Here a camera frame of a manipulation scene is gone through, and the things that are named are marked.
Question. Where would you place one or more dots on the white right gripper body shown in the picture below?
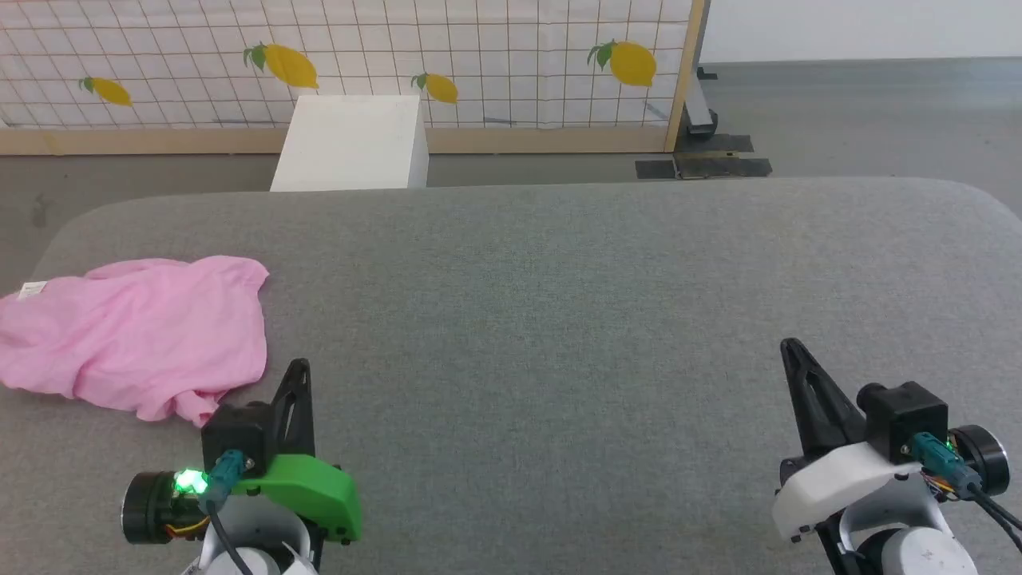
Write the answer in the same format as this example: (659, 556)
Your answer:
(838, 483)

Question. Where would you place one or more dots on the lemon print partition screen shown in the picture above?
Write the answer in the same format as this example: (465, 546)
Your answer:
(495, 56)

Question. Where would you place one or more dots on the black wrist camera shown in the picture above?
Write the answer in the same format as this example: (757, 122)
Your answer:
(906, 419)
(235, 435)

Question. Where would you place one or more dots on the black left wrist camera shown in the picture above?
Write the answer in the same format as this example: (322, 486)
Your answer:
(235, 435)

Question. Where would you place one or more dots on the black floor tape patch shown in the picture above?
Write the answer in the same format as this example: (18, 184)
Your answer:
(718, 167)

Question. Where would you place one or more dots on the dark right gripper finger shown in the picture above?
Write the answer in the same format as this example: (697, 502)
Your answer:
(838, 415)
(801, 407)

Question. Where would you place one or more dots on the grey fabric sofa cushion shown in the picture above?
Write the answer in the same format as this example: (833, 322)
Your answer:
(559, 319)

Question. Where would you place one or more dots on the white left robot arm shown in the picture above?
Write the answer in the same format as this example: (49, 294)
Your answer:
(263, 551)

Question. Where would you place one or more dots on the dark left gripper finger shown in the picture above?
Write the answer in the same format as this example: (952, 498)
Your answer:
(283, 415)
(307, 423)

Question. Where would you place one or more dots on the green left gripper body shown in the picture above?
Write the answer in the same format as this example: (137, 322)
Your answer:
(311, 487)

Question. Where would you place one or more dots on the grey metal partition foot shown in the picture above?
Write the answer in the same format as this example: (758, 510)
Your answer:
(699, 108)

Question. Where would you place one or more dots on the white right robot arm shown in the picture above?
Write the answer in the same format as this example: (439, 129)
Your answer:
(910, 551)

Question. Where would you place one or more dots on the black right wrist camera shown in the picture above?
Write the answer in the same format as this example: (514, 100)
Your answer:
(906, 419)

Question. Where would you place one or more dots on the white rectangular box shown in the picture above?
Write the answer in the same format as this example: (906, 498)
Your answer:
(351, 144)

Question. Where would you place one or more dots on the pink cloth garment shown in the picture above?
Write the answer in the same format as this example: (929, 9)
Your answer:
(136, 335)

